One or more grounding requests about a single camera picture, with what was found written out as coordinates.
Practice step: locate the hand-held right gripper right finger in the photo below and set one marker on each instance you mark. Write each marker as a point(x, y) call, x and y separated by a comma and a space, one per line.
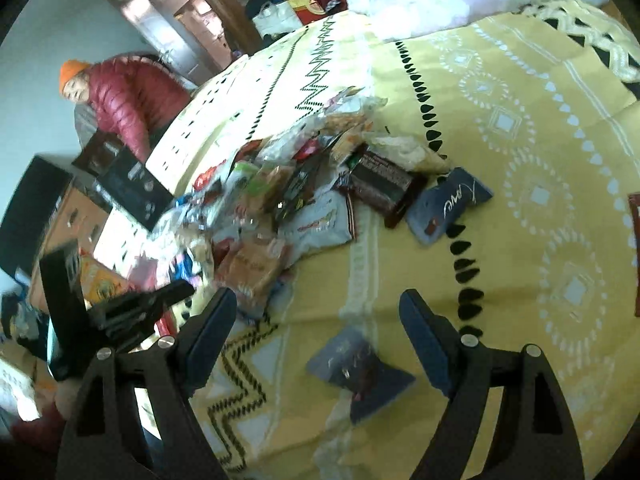
point(425, 345)

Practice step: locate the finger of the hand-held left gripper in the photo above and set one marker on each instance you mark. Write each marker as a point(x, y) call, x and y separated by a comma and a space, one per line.
point(167, 295)

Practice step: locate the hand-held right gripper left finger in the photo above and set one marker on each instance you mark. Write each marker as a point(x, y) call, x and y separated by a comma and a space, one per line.
point(212, 340)

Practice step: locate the dark blue chocolate packet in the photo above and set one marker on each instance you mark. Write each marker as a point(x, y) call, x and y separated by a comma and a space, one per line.
point(357, 375)

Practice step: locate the red orange cardboard box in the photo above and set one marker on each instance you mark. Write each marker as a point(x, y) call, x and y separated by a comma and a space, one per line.
point(102, 282)

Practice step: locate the wooden cabinet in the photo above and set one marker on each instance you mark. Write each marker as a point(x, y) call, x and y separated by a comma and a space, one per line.
point(75, 225)

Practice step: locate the black appliance box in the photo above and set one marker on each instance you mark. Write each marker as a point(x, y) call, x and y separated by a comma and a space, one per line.
point(137, 190)

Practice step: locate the black television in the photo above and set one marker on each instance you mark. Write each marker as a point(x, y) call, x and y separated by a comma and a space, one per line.
point(30, 210)

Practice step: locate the blue chocolate packet with script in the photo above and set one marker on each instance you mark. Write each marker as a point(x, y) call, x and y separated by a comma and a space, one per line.
point(447, 205)

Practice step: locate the pile of mixed snack packets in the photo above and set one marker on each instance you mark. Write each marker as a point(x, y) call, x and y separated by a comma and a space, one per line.
point(280, 185)

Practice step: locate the white red-print snack packet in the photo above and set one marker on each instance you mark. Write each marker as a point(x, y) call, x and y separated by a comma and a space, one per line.
point(320, 225)

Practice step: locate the dark brown box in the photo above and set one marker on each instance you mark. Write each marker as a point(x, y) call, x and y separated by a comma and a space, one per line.
point(97, 152)

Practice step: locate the dark brown snack packet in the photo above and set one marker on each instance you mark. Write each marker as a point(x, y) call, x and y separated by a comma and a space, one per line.
point(385, 185)

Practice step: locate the dark red snack packet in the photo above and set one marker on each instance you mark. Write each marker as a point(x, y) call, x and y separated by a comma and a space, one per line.
point(635, 255)

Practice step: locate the yellow patterned bedspread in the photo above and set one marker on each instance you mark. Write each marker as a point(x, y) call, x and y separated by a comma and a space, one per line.
point(500, 85)

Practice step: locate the wooden door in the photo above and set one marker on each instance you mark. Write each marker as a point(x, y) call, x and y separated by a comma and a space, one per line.
point(160, 15)

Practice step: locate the white carrier bag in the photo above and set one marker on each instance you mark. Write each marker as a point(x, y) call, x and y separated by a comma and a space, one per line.
point(275, 20)

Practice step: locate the red gold gift box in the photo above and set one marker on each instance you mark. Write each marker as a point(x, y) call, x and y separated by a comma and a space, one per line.
point(307, 7)

